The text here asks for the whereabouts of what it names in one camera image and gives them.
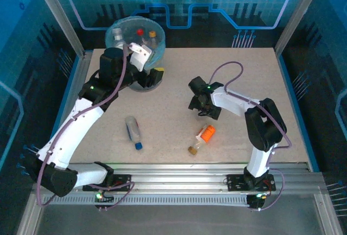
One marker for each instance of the black connector box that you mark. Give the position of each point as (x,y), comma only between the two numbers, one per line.
(256,201)

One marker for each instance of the clear bottle red cap red label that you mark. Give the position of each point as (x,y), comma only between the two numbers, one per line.
(140,32)

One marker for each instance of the bottle orange label brown cap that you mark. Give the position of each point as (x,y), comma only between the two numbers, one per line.
(208,133)

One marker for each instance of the blue printed side panel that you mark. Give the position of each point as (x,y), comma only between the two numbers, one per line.
(19,70)
(328,70)

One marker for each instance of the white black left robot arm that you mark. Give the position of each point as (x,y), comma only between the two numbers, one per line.
(70,134)

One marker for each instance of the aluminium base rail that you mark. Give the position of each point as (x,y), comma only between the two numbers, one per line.
(176,175)

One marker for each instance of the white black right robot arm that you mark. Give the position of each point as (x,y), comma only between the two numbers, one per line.
(236,102)

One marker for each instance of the blue table edge strip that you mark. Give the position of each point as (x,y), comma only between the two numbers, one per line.
(295,107)
(70,83)

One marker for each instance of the aluminium frame post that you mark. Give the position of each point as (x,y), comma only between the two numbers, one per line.
(58,15)
(298,13)

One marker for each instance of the clear bottle blue cap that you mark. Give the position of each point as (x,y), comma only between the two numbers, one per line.
(132,130)

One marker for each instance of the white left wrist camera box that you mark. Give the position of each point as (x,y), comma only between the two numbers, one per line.
(139,56)

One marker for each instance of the clear bottle white cap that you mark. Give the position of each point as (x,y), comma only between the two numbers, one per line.
(118,36)

